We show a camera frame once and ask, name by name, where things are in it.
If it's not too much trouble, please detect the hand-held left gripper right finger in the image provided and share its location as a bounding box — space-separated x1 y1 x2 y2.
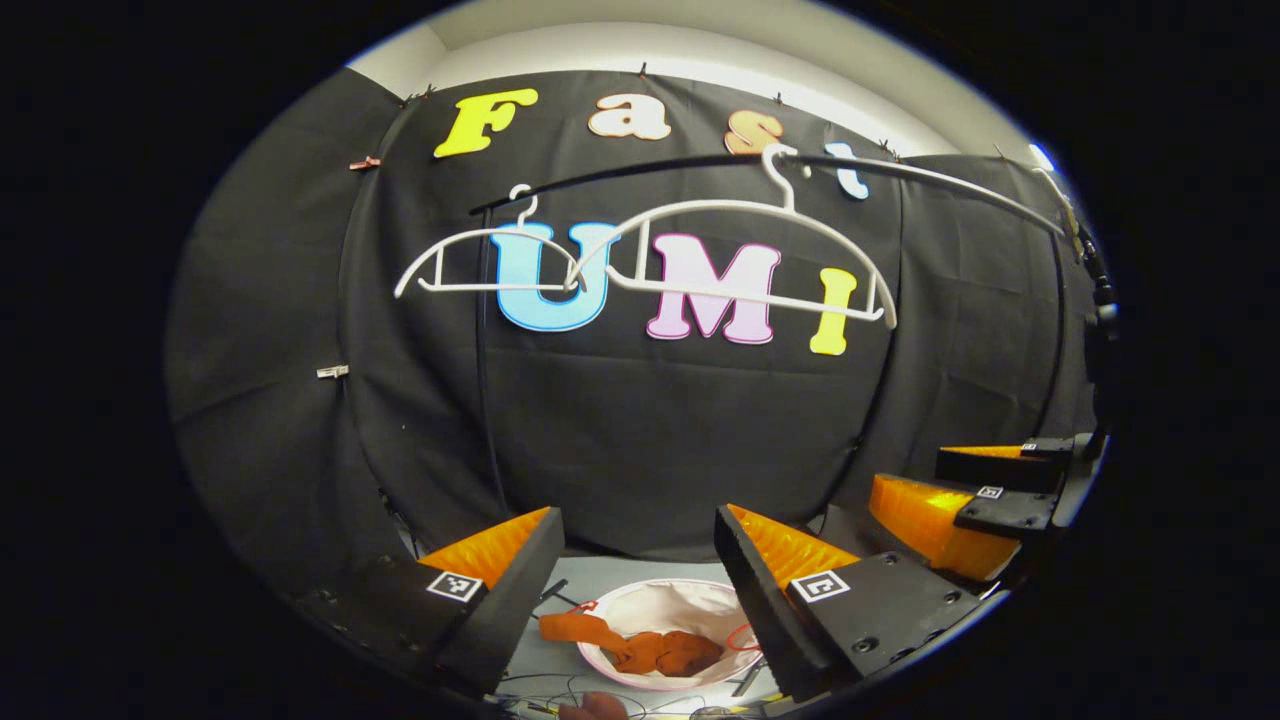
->
713 503 1006 703

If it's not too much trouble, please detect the black clothes rack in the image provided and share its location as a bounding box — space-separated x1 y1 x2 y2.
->
468 150 1069 521

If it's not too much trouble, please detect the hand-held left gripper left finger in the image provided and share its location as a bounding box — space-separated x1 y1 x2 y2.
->
295 505 566 701

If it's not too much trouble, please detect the black backdrop cloth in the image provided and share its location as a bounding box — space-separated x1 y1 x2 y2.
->
165 68 1101 601

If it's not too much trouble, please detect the white plastic hanger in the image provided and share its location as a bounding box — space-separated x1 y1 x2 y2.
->
393 184 591 301
565 143 899 331

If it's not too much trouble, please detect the orange corduroy shirt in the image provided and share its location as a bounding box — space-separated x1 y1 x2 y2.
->
538 610 726 678

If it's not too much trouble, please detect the row of black clips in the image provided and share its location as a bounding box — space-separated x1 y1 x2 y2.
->
400 62 1011 166

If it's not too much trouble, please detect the white laundry hamper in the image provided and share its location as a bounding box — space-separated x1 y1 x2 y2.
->
575 578 771 693

